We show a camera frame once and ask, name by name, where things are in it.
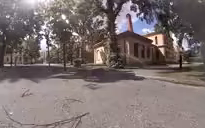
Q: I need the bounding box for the small bush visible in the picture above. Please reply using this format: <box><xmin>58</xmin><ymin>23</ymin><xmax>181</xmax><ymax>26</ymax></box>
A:
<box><xmin>72</xmin><ymin>57</ymin><xmax>84</xmax><ymax>69</ymax></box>

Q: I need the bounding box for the beige building with chimney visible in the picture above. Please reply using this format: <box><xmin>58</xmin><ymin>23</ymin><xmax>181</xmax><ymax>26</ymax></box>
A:
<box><xmin>92</xmin><ymin>13</ymin><xmax>178</xmax><ymax>66</ymax></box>

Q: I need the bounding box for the long fallen branch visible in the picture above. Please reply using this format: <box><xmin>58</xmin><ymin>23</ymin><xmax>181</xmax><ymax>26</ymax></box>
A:
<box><xmin>2</xmin><ymin>105</ymin><xmax>91</xmax><ymax>128</ymax></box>

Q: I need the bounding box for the dark short pole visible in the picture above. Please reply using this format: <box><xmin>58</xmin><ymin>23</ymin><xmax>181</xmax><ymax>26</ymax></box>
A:
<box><xmin>178</xmin><ymin>53</ymin><xmax>184</xmax><ymax>70</ymax></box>

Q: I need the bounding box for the small fallen branch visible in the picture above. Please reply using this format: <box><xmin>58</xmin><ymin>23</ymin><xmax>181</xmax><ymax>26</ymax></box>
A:
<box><xmin>20</xmin><ymin>87</ymin><xmax>34</xmax><ymax>98</ymax></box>

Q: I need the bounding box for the grass area with shade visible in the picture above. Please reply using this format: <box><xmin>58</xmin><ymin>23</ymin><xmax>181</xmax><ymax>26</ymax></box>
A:
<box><xmin>149</xmin><ymin>63</ymin><xmax>205</xmax><ymax>88</ymax></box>

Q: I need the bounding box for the group of shady trees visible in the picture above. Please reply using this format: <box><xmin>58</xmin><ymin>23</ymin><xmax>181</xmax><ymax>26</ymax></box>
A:
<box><xmin>0</xmin><ymin>0</ymin><xmax>205</xmax><ymax>70</ymax></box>

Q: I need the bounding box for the dark lamp post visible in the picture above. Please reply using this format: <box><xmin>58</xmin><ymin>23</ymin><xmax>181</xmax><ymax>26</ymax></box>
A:
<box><xmin>60</xmin><ymin>30</ymin><xmax>70</xmax><ymax>71</ymax></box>

